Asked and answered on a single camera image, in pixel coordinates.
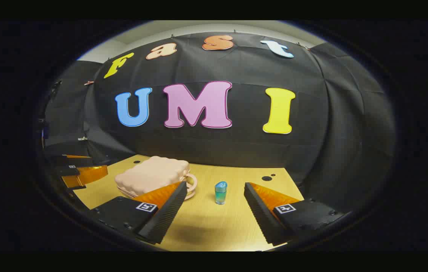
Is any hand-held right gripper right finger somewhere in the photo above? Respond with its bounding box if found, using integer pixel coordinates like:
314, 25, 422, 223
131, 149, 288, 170
243, 182, 352, 246

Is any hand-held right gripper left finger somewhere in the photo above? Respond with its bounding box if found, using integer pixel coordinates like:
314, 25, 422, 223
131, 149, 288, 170
89, 181, 188, 245

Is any pink suitcase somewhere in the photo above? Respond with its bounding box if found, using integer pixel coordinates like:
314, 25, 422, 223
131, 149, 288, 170
115, 156, 198, 201

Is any blue green skincare bottle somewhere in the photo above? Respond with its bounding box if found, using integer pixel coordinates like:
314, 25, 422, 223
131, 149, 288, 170
215, 181, 228, 205

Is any black backdrop cloth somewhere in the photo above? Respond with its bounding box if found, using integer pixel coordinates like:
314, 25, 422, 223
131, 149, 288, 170
42, 32, 396, 212

